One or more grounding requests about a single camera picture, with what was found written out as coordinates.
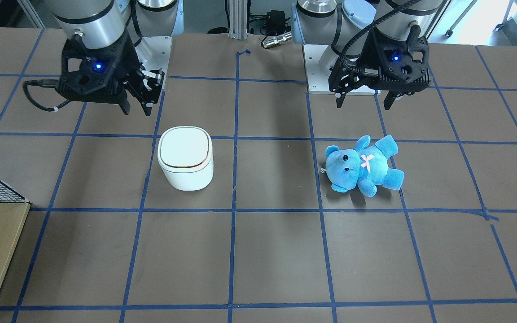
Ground black power adapter box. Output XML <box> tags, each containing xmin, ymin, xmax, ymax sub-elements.
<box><xmin>265</xmin><ymin>10</ymin><xmax>286</xmax><ymax>35</ymax></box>

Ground blue plush teddy bear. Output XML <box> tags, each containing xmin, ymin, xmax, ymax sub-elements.
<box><xmin>320</xmin><ymin>135</ymin><xmax>405</xmax><ymax>197</ymax></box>

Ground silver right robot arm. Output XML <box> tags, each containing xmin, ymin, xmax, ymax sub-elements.
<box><xmin>42</xmin><ymin>0</ymin><xmax>184</xmax><ymax>116</ymax></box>

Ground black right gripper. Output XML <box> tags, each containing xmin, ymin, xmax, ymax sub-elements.
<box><xmin>57</xmin><ymin>30</ymin><xmax>165</xmax><ymax>116</ymax></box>

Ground white lidded trash can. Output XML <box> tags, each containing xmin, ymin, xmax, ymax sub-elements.
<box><xmin>157</xmin><ymin>126</ymin><xmax>214</xmax><ymax>192</ymax></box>

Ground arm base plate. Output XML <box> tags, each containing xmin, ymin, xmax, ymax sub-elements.
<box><xmin>302</xmin><ymin>44</ymin><xmax>381</xmax><ymax>96</ymax></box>
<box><xmin>135</xmin><ymin>36</ymin><xmax>173</xmax><ymax>87</ymax></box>

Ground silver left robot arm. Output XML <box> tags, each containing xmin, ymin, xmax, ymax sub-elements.
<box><xmin>291</xmin><ymin>0</ymin><xmax>443</xmax><ymax>110</ymax></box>

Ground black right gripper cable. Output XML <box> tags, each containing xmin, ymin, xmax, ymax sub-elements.
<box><xmin>22</xmin><ymin>79</ymin><xmax>71</xmax><ymax>113</ymax></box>

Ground aluminium frame post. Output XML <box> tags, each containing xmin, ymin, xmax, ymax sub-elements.
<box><xmin>225</xmin><ymin>0</ymin><xmax>250</xmax><ymax>41</ymax></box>

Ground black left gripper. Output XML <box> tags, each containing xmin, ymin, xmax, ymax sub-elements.
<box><xmin>328</xmin><ymin>20</ymin><xmax>431</xmax><ymax>111</ymax></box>

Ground silver metal cylinder connector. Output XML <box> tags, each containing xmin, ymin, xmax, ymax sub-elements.
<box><xmin>260</xmin><ymin>31</ymin><xmax>293</xmax><ymax>49</ymax></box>

